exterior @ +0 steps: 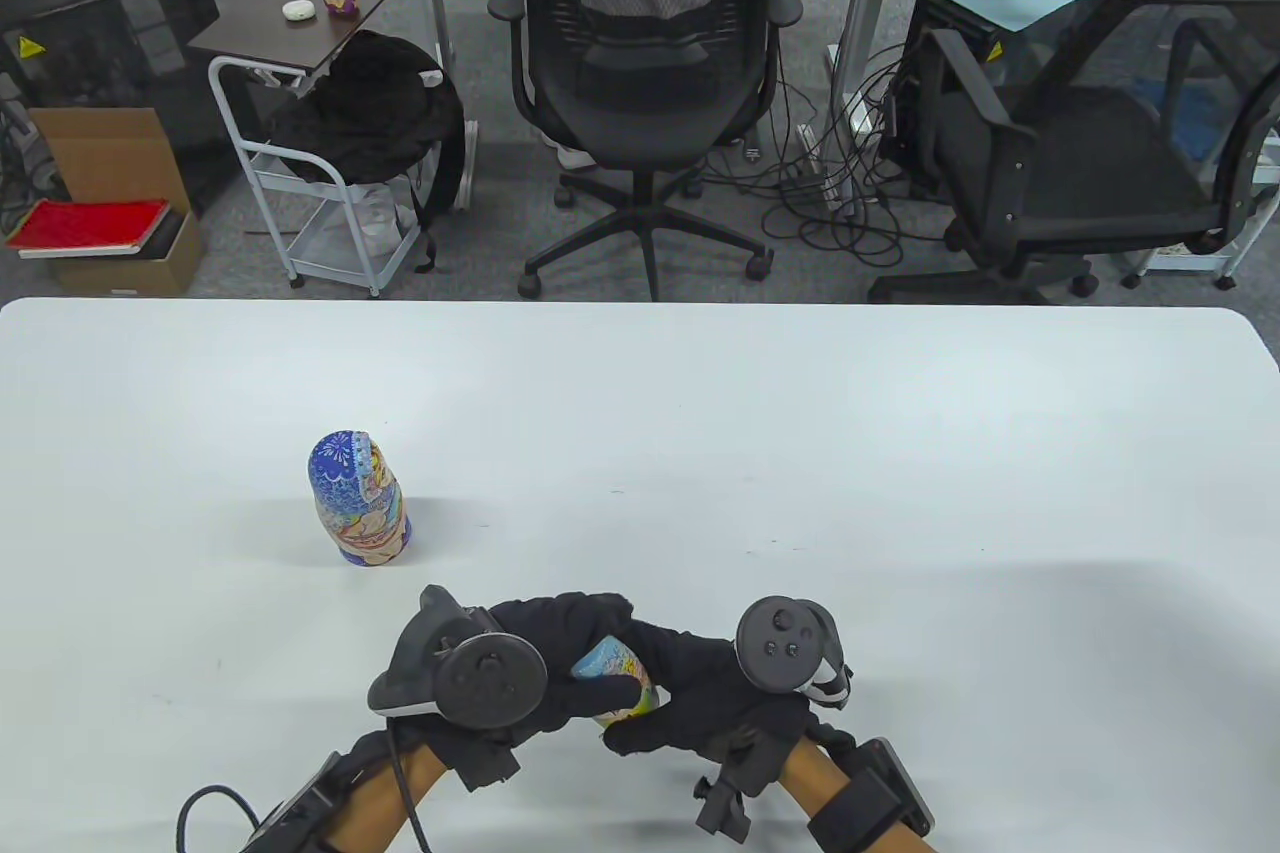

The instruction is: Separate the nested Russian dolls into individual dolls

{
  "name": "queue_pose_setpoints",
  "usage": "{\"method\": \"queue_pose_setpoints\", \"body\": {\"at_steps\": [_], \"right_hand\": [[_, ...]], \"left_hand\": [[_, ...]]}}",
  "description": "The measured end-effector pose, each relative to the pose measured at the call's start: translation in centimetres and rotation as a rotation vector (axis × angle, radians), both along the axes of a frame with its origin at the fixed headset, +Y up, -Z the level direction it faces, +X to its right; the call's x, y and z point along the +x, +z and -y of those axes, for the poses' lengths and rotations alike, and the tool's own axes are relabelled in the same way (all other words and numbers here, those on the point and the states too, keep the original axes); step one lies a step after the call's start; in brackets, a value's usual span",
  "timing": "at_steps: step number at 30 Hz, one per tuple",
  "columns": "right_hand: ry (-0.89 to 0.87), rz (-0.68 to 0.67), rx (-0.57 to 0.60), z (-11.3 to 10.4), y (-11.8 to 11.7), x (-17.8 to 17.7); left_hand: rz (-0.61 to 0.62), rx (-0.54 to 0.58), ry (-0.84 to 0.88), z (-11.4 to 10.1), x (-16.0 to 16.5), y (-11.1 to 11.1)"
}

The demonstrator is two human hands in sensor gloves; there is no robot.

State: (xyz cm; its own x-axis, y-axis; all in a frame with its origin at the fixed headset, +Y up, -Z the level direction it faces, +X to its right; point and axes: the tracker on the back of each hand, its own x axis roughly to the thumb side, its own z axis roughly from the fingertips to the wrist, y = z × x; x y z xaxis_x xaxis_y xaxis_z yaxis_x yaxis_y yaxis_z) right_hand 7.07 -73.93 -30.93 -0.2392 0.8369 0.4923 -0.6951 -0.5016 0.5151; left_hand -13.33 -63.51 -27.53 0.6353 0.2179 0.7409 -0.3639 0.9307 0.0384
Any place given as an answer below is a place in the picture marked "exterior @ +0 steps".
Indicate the person's right hand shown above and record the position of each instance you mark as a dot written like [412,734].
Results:
[700,693]

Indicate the person's left hand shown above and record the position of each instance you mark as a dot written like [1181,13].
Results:
[560,638]

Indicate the person's left thumb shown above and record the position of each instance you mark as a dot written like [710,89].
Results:
[600,696]

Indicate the person's right thumb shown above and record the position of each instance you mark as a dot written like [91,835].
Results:
[640,738]

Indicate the small painted nesting doll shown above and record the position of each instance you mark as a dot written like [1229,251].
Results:
[612,668]

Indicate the person's left forearm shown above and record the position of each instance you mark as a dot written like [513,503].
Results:
[375,808]

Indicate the person's right forearm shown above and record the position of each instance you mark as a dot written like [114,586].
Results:
[820,778]

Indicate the black controller on left glove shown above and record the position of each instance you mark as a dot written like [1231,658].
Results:
[470,668]

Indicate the black controller on glove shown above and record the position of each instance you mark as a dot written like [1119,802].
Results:
[470,668]
[785,643]

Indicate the black controller on right glove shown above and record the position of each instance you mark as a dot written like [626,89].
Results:
[785,643]

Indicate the large blue painted nesting doll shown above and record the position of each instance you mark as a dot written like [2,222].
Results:
[360,503]

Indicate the white metal cart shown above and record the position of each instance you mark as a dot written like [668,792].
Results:
[330,233]

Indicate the white power strip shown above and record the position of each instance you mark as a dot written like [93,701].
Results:
[822,163]

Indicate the black mesh office chair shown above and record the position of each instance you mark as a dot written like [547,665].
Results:
[650,93]

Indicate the black bag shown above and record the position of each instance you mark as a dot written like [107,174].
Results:
[370,108]

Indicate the red notebook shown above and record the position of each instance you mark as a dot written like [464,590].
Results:
[85,226]

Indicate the black office chair with armrests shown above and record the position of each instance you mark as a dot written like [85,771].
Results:
[1060,153]

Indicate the black computer tower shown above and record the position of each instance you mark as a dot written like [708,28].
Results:
[925,43]

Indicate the cardboard box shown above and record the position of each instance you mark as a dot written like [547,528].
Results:
[110,153]

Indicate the small white round case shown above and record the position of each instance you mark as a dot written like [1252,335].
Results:
[299,10]

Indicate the dark brown side table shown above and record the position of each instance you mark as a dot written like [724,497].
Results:
[270,23]

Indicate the black computer case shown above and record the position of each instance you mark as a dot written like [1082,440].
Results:
[90,23]

